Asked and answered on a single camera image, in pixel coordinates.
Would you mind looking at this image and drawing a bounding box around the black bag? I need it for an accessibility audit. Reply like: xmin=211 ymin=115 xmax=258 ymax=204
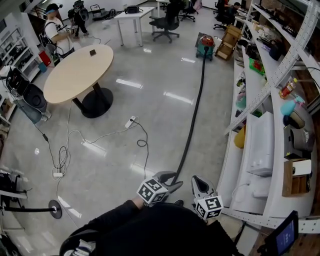
xmin=124 ymin=5 xmax=144 ymax=15

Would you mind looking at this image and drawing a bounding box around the white storage shelf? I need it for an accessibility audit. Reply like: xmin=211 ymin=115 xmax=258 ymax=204
xmin=0 ymin=12 xmax=42 ymax=83

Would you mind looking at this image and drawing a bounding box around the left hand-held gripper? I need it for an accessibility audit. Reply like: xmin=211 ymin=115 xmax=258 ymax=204
xmin=136 ymin=170 xmax=185 ymax=207

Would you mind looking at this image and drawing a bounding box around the gray cap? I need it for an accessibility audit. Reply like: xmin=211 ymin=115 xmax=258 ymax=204
xmin=289 ymin=128 xmax=316 ymax=152

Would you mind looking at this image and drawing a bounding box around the person's black clothing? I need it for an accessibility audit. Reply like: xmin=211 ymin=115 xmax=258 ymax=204
xmin=59 ymin=198 xmax=245 ymax=256

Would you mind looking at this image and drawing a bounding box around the wooden shelf cart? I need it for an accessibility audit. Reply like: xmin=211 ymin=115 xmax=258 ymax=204
xmin=214 ymin=24 xmax=243 ymax=62

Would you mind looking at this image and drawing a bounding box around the person's right forearm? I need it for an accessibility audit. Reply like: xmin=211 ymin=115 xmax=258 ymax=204
xmin=206 ymin=216 xmax=241 ymax=256

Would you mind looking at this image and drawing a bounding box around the black pole stand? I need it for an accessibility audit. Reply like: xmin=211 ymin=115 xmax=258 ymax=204
xmin=2 ymin=199 xmax=63 ymax=220

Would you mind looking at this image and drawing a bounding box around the round wooden table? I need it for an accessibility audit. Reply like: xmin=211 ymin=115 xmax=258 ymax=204
xmin=43 ymin=44 xmax=115 ymax=119

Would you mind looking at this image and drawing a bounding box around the red box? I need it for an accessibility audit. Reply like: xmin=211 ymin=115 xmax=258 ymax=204
xmin=38 ymin=50 xmax=52 ymax=68

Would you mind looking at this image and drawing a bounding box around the black round backpack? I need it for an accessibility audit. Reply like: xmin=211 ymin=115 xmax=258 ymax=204
xmin=4 ymin=67 xmax=48 ymax=112

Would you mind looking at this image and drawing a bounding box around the black office chair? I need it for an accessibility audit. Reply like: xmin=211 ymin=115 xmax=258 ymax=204
xmin=149 ymin=1 xmax=181 ymax=44

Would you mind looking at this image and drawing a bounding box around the green packet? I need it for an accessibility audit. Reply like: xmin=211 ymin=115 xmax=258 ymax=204
xmin=248 ymin=57 xmax=266 ymax=76

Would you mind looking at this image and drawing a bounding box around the large teal spray bottle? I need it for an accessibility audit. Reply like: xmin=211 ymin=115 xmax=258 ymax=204
xmin=280 ymin=94 xmax=306 ymax=116

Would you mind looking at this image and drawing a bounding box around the yellow bucket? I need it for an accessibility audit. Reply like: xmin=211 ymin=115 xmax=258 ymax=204
xmin=233 ymin=124 xmax=247 ymax=150

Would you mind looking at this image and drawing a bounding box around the red label bottle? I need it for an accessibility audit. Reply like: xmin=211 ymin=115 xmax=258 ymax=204
xmin=278 ymin=77 xmax=298 ymax=100

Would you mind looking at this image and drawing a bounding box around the black tablet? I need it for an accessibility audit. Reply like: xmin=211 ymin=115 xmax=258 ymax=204
xmin=257 ymin=210 xmax=300 ymax=256

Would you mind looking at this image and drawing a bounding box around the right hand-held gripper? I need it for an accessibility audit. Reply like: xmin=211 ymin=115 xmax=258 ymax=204
xmin=191 ymin=175 xmax=224 ymax=221

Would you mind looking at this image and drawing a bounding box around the black vacuum hose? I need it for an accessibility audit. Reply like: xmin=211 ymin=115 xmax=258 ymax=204
xmin=172 ymin=46 xmax=210 ymax=186

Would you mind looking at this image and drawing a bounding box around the red green vacuum cleaner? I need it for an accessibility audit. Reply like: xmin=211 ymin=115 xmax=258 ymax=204
xmin=194 ymin=34 xmax=216 ymax=62

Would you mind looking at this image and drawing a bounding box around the black cable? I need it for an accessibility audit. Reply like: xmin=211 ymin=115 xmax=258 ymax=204
xmin=129 ymin=117 xmax=150 ymax=178

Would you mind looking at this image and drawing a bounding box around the person's left forearm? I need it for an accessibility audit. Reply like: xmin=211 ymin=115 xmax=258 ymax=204
xmin=87 ymin=198 xmax=146 ymax=241

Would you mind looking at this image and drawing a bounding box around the gray chest pack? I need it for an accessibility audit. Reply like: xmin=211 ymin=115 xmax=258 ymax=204
xmin=59 ymin=229 xmax=100 ymax=256

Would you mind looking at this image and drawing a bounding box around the wooden box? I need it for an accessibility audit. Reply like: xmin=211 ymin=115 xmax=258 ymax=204
xmin=281 ymin=158 xmax=313 ymax=198

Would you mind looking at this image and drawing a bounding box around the white shelving rack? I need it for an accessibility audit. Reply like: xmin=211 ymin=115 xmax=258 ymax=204
xmin=216 ymin=0 xmax=320 ymax=235

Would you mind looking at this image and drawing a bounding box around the white desk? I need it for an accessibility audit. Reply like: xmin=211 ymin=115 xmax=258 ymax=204
xmin=113 ymin=6 xmax=156 ymax=47

